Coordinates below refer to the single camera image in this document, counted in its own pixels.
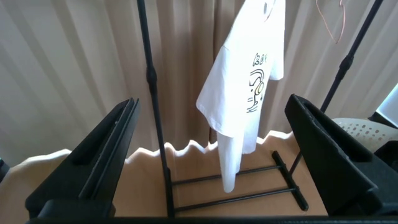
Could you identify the beige curtain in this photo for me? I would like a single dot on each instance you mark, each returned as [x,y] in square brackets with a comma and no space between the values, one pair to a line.
[62,62]

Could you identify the white laundry basket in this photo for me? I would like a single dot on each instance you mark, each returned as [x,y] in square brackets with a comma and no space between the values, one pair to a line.
[367,132]

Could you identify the pink clothes hanger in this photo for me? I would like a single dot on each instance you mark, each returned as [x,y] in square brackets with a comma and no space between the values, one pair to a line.
[343,21]

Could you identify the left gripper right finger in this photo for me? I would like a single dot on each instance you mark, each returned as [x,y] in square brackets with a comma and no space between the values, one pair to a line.
[335,180]

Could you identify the white printed t-shirt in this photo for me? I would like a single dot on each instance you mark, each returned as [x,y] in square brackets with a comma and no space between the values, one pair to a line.
[230,93]

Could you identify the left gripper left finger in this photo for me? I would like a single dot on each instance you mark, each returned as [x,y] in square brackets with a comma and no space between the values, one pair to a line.
[93,174]

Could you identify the black clothes rack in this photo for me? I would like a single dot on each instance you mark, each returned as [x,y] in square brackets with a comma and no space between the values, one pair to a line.
[151,77]

